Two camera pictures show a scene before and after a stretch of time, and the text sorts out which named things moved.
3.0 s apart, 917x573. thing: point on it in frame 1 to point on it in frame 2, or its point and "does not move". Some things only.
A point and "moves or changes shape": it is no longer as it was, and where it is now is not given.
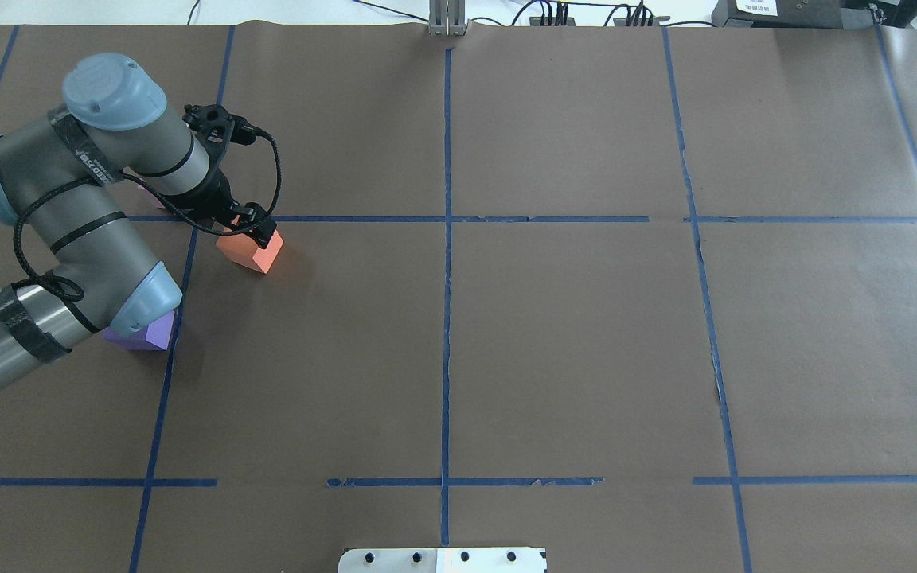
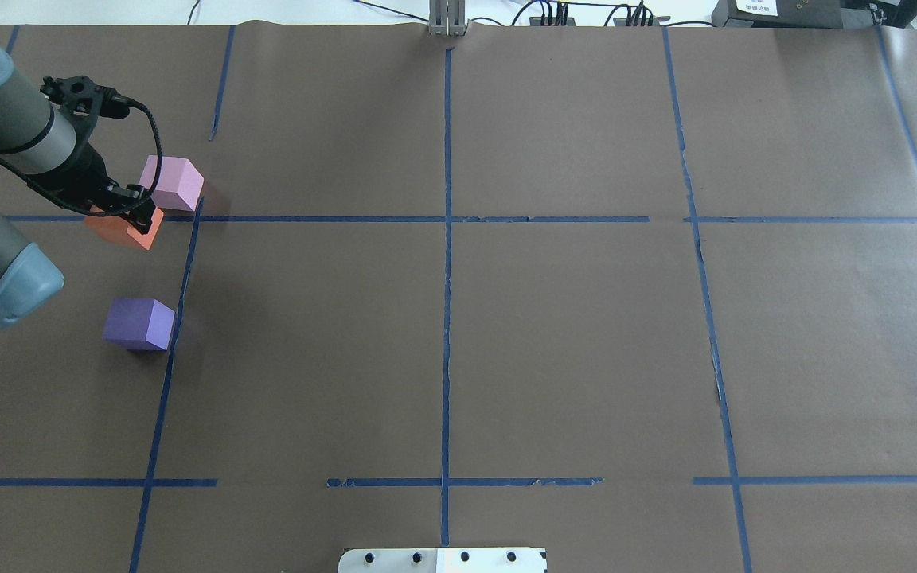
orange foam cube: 247,251 moves or changes shape
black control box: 828,14 does not move
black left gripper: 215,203 to 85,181
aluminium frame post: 447,18 does not move
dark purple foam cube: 155,337 does not move
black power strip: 564,21 does not move
